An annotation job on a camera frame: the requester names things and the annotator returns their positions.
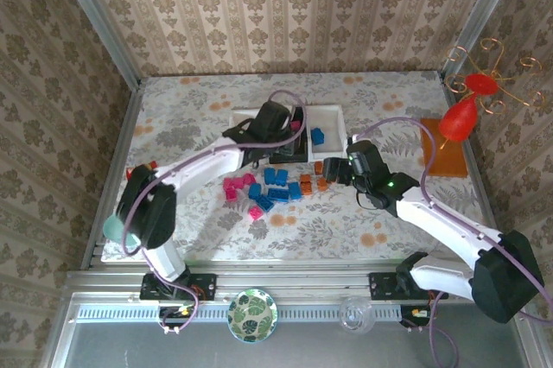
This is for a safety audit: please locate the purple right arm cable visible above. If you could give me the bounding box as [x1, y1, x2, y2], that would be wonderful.
[354, 117, 553, 368]

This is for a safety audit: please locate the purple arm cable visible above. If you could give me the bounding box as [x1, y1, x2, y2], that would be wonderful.
[354, 117, 553, 368]
[122, 89, 308, 335]

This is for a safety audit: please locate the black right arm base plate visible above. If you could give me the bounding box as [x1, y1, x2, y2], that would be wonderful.
[368, 271, 449, 300]

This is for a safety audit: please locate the black plastic container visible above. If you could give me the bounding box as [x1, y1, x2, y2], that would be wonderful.
[270, 104, 313, 165]

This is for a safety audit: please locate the clear glass bowl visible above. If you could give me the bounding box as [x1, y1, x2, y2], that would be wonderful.
[338, 295, 376, 335]

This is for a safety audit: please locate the grey slotted cable duct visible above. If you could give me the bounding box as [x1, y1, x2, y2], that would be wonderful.
[75, 301, 433, 322]

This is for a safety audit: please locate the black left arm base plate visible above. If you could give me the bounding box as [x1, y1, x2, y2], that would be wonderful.
[140, 273, 217, 302]

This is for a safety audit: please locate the aluminium frame post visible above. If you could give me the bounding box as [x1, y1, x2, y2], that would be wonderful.
[48, 0, 143, 88]
[439, 0, 527, 79]

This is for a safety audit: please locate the green leaf pattern bowl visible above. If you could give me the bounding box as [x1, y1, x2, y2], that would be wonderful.
[227, 289, 278, 343]

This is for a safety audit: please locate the black connector box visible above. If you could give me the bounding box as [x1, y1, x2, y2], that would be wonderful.
[158, 305, 195, 321]
[399, 305, 433, 328]

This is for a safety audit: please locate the orange flat board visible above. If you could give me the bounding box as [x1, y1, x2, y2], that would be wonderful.
[419, 117, 470, 178]

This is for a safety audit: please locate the grey metal shelf plate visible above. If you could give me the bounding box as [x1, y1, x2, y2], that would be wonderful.
[47, 292, 535, 368]

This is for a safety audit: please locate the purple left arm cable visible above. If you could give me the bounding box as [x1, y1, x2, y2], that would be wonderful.
[122, 89, 308, 335]

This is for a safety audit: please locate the white plastic container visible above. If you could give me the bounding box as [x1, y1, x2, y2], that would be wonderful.
[228, 108, 265, 138]
[307, 103, 346, 165]

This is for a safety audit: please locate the floral tablecloth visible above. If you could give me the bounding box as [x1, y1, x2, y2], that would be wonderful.
[100, 69, 497, 263]

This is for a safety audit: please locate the copper wire stand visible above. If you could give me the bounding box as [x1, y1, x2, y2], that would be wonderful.
[440, 36, 546, 152]

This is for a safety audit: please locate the aluminium frame rail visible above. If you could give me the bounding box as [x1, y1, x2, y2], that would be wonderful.
[64, 260, 535, 305]
[80, 80, 146, 270]
[438, 72, 502, 238]

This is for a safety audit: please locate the red yellow snack packet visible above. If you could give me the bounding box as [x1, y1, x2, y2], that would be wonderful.
[125, 161, 158, 182]

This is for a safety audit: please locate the red plastic goblet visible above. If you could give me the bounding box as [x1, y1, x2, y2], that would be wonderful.
[437, 73, 499, 143]

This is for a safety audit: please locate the teal plastic cup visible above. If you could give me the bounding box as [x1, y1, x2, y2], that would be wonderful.
[102, 212, 143, 248]

